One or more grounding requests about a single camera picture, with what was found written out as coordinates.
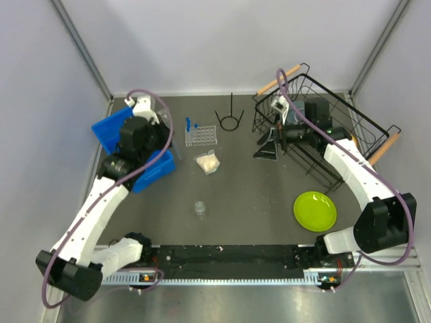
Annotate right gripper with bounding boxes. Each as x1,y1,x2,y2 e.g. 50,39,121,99
252,112,313,162

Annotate clear glass rod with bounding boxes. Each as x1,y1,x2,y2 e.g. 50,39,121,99
158,108,183,161

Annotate bag of white powder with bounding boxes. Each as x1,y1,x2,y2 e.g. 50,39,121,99
195,150,220,175

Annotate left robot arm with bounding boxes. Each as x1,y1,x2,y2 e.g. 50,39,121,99
36,108,174,308

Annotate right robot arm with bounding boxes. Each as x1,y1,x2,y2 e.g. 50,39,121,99
260,94,417,266

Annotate clear test tube rack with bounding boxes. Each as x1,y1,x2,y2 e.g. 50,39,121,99
185,125,218,147

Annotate blue plastic bin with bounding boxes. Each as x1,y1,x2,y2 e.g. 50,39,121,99
92,108,176,193

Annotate green plate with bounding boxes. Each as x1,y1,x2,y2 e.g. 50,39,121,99
293,191,337,232

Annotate clear glass flask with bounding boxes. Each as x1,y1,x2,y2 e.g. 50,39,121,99
193,201,208,221

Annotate orange bowl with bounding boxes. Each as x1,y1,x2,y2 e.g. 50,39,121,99
351,135,359,149

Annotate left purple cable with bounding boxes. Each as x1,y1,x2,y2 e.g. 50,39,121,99
40,89,176,310

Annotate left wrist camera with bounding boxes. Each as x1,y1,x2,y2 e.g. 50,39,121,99
124,95,160,125

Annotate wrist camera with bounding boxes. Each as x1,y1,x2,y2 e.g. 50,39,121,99
124,95,160,125
271,96,290,116

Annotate black wire ring stand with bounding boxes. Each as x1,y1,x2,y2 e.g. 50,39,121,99
214,93,244,132

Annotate black wire dish rack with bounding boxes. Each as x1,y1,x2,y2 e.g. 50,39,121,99
252,63,401,192

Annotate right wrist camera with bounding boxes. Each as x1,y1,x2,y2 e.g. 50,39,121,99
271,96,290,116

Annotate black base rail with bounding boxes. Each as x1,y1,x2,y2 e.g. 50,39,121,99
141,245,321,280

